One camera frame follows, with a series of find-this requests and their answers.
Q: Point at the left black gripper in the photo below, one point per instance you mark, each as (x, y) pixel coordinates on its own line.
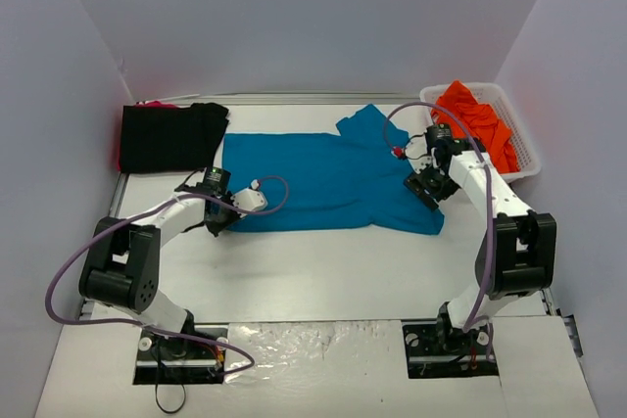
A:
(216, 224)

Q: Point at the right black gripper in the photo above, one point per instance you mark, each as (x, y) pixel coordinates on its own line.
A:
(422, 191)

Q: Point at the blue t shirt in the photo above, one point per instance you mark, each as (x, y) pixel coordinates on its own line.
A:
(323, 181)

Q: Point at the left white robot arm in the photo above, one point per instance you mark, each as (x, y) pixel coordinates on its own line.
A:
(122, 270)

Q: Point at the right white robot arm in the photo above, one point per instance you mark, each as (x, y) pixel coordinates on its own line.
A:
(517, 256)

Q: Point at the folded black t shirt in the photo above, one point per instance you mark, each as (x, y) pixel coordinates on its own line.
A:
(157, 140)

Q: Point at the orange t shirt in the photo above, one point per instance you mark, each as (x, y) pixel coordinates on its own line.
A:
(483, 123)

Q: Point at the white plastic basket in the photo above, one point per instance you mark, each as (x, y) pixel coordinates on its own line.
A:
(495, 96)

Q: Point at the folded pink t shirt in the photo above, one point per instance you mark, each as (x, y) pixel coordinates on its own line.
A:
(155, 104)

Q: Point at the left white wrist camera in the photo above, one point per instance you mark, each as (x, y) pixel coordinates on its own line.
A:
(249, 201)

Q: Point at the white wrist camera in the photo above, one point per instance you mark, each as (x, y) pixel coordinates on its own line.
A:
(415, 153)
(249, 201)

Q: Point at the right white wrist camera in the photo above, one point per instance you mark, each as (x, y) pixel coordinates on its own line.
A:
(415, 153)

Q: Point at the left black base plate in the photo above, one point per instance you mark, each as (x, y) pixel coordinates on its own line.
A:
(176, 362)

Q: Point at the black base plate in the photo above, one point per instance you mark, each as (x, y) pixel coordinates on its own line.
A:
(176, 362)
(426, 359)

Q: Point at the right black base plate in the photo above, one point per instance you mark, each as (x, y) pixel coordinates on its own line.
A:
(426, 359)

